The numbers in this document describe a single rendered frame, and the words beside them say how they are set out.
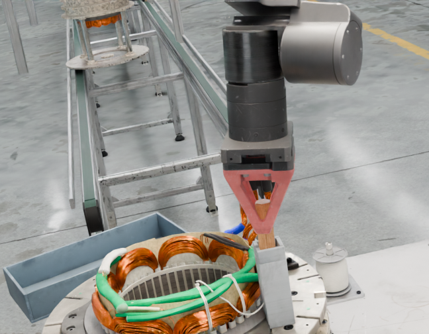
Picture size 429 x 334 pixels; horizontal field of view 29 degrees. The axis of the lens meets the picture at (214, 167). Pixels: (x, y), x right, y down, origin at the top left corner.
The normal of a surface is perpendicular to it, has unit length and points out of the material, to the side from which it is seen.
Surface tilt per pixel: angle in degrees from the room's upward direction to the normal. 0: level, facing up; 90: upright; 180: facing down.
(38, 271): 90
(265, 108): 88
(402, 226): 0
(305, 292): 0
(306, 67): 103
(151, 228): 90
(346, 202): 0
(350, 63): 93
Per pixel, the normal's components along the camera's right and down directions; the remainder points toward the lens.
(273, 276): 0.14, 0.32
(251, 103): -0.24, 0.30
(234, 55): -0.70, 0.25
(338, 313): -0.16, -0.93
